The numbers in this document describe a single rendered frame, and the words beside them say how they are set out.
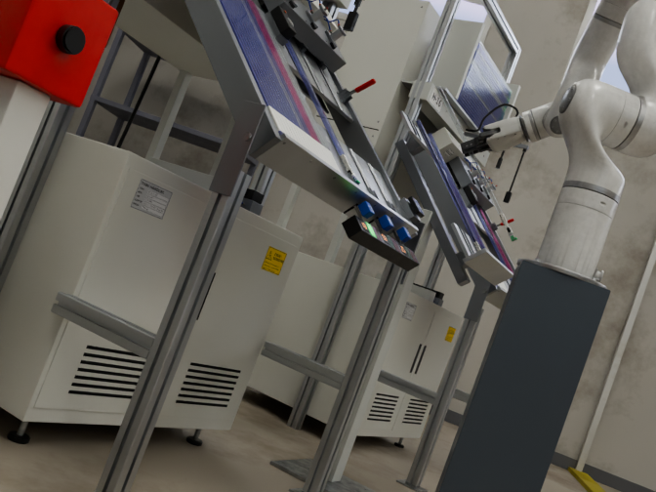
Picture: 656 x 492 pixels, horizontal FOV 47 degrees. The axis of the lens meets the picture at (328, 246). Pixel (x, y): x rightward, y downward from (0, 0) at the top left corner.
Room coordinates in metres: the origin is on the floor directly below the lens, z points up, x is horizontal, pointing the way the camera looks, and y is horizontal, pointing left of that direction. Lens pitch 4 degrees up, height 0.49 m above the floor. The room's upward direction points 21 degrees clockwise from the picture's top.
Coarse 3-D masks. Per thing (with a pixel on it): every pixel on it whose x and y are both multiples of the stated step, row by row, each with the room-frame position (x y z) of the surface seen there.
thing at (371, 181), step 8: (320, 128) 1.68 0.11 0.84; (328, 136) 1.70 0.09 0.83; (328, 144) 1.66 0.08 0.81; (344, 144) 1.79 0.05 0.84; (336, 152) 1.68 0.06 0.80; (352, 152) 1.82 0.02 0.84; (336, 160) 1.64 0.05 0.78; (352, 160) 1.78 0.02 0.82; (360, 160) 1.85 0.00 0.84; (344, 168) 1.67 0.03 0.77; (352, 168) 1.74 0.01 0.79; (360, 168) 1.80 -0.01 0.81; (368, 168) 1.88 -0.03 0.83; (360, 176) 1.76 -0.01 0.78; (368, 176) 1.84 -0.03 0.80; (376, 176) 1.90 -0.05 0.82; (360, 184) 1.72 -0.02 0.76; (368, 184) 1.78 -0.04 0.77; (376, 184) 1.86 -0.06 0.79; (384, 184) 1.94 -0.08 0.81; (376, 192) 1.81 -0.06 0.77; (384, 192) 1.88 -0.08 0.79; (384, 200) 1.84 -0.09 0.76; (392, 200) 1.93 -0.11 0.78; (392, 208) 1.86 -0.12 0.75
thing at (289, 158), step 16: (288, 144) 1.35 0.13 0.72; (272, 160) 1.37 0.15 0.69; (288, 160) 1.39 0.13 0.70; (304, 160) 1.41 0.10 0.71; (320, 160) 1.44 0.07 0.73; (288, 176) 1.44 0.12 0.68; (304, 176) 1.46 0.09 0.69; (320, 176) 1.48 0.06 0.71; (336, 176) 1.51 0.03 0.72; (320, 192) 1.54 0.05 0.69; (336, 192) 1.57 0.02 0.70; (352, 192) 1.59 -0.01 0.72; (368, 192) 1.64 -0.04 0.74; (336, 208) 1.63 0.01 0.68; (352, 208) 1.66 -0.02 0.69; (384, 208) 1.71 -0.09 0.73; (400, 224) 1.82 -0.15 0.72; (400, 240) 1.90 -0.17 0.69
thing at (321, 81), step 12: (252, 0) 1.77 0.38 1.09; (264, 12) 1.81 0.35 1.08; (300, 48) 1.95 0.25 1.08; (288, 60) 1.76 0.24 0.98; (300, 60) 1.87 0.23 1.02; (312, 60) 2.01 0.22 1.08; (312, 72) 1.92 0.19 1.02; (324, 72) 2.05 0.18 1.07; (300, 84) 1.92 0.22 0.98; (312, 84) 1.85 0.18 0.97; (324, 84) 1.97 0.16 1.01; (324, 96) 1.90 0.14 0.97; (336, 96) 2.00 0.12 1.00; (324, 108) 2.02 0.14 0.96; (336, 108) 1.97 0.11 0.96; (348, 120) 2.04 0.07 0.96
